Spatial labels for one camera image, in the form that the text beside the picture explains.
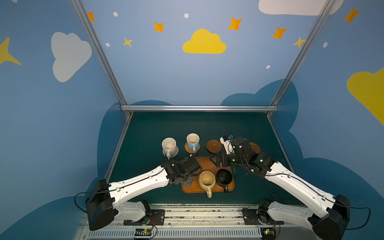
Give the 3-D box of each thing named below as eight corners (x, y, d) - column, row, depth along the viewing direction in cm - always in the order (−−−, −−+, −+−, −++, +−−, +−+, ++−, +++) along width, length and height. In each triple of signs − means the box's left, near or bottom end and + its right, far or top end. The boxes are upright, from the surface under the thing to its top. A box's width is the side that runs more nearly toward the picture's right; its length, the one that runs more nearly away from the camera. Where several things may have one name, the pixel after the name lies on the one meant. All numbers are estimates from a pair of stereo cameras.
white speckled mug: (162, 161, 96) (160, 153, 88) (165, 145, 104) (162, 137, 96) (175, 161, 96) (174, 154, 89) (177, 145, 104) (175, 137, 97)
